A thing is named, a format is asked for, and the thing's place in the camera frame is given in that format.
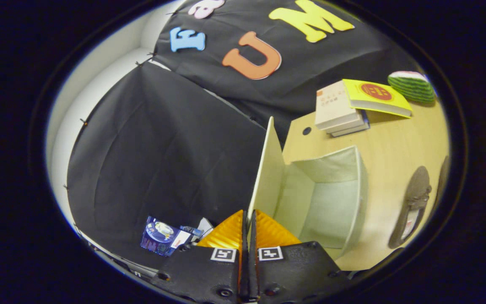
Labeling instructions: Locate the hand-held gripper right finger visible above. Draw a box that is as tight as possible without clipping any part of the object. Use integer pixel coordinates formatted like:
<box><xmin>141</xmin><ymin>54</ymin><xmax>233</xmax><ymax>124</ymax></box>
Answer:
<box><xmin>249</xmin><ymin>210</ymin><xmax>351</xmax><ymax>304</ymax></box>

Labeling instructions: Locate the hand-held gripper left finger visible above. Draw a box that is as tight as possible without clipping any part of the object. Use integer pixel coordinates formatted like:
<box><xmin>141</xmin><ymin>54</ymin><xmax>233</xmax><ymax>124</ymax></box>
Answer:
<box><xmin>150</xmin><ymin>210</ymin><xmax>248</xmax><ymax>304</ymax></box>

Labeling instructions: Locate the white storage box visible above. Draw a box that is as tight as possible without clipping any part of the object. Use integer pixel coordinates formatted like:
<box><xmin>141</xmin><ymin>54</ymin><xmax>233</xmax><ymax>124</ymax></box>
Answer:
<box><xmin>247</xmin><ymin>117</ymin><xmax>369</xmax><ymax>260</ymax></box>

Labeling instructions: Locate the brown fuzzy shoe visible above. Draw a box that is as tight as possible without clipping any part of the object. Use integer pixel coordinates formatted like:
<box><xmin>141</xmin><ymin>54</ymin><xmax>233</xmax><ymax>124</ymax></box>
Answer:
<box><xmin>388</xmin><ymin>166</ymin><xmax>432</xmax><ymax>250</ymax></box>
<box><xmin>435</xmin><ymin>155</ymin><xmax>451</xmax><ymax>203</ymax></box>

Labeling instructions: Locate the white flat panel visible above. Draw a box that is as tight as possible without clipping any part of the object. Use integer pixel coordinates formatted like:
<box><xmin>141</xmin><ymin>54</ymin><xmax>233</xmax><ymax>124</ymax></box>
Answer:
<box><xmin>197</xmin><ymin>217</ymin><xmax>215</xmax><ymax>237</ymax></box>

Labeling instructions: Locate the blue printed packet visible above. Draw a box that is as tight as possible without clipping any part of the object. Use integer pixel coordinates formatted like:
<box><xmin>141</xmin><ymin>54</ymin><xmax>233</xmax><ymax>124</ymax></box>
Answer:
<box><xmin>140</xmin><ymin>216</ymin><xmax>193</xmax><ymax>257</ymax></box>

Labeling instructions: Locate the blue book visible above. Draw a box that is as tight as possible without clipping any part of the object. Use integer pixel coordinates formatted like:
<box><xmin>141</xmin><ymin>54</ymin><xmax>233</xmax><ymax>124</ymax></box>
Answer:
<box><xmin>331</xmin><ymin>110</ymin><xmax>371</xmax><ymax>138</ymax></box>

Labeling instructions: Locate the beige book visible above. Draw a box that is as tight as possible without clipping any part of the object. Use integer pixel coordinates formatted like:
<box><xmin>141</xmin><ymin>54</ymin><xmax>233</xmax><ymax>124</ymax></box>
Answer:
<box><xmin>314</xmin><ymin>80</ymin><xmax>366</xmax><ymax>132</ymax></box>

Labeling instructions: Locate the yellow book with red label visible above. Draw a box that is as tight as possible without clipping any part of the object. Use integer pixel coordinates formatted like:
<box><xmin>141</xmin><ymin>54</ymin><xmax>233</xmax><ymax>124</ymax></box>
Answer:
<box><xmin>343</xmin><ymin>79</ymin><xmax>413</xmax><ymax>118</ymax></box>

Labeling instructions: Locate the watermelon slice plush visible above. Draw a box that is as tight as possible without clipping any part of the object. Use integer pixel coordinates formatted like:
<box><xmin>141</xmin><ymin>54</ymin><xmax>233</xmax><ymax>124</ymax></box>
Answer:
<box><xmin>387</xmin><ymin>71</ymin><xmax>435</xmax><ymax>103</ymax></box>

